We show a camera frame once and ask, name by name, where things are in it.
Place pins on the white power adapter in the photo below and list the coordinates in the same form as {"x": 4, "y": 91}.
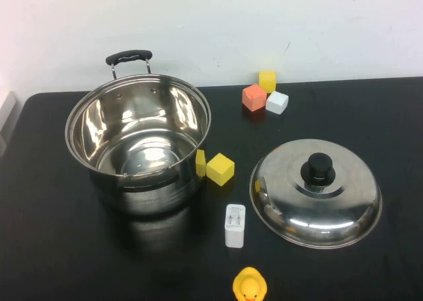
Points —
{"x": 235, "y": 235}

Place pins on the orange foam cube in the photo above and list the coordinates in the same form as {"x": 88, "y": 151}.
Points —
{"x": 253, "y": 97}

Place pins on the white foam cube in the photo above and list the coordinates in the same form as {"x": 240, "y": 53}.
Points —
{"x": 277, "y": 102}

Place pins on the stainless steel pot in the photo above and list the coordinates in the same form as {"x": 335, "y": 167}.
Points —
{"x": 148, "y": 195}

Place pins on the yellow rubber duck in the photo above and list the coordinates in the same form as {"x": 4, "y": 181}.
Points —
{"x": 249, "y": 284}

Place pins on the steel lid with black knob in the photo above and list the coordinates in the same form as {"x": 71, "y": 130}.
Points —
{"x": 314, "y": 215}

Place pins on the yellow foam cube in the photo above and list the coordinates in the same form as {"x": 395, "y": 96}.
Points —
{"x": 267, "y": 79}
{"x": 219, "y": 170}

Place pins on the grey metal bracket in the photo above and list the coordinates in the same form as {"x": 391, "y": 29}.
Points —
{"x": 6, "y": 115}

